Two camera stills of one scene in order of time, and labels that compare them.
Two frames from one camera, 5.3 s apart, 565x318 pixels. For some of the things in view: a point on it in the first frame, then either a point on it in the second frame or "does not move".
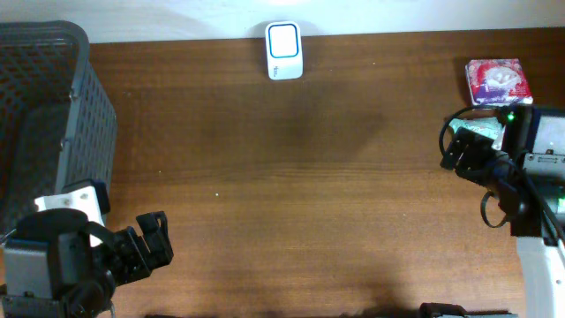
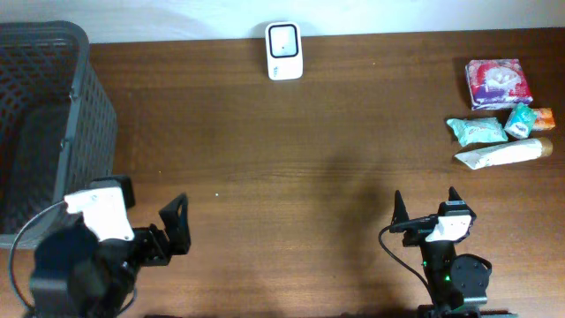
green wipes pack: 489,127 does not move
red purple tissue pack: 500,81 does not move
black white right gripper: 473,155 to 418,225
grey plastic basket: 57,123 does not move
